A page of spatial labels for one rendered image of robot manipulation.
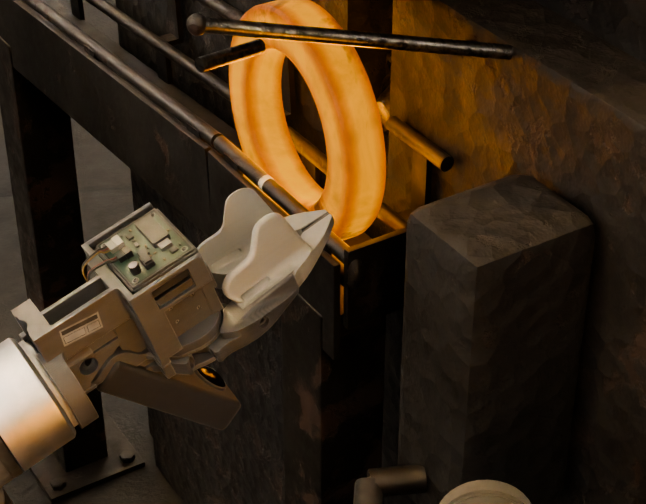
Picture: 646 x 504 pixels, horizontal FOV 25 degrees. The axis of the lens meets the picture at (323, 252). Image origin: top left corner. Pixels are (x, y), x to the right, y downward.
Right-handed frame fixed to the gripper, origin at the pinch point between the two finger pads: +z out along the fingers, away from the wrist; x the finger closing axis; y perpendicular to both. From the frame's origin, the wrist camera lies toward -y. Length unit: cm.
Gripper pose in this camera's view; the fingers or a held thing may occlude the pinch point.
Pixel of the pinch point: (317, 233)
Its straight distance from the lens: 97.2
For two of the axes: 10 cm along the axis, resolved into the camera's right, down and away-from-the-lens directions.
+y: -2.6, -6.9, -6.7
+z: 8.1, -5.4, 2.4
